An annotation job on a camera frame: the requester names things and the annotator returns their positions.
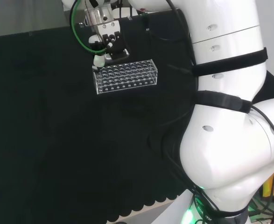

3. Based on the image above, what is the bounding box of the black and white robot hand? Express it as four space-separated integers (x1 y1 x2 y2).
84 6 130 71

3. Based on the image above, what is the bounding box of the clear plastic test tube rack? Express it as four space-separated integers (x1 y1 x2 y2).
92 59 158 95

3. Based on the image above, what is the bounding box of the grey metal box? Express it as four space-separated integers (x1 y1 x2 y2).
62 3 75 26

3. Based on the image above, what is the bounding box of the black bench cloth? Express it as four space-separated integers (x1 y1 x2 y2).
0 9 274 224

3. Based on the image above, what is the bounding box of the yellow stop button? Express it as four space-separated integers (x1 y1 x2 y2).
262 174 274 199

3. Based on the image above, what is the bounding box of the white round base plate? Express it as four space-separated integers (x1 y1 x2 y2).
112 8 137 19

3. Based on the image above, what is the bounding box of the green cable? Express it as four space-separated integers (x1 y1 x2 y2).
70 0 107 56

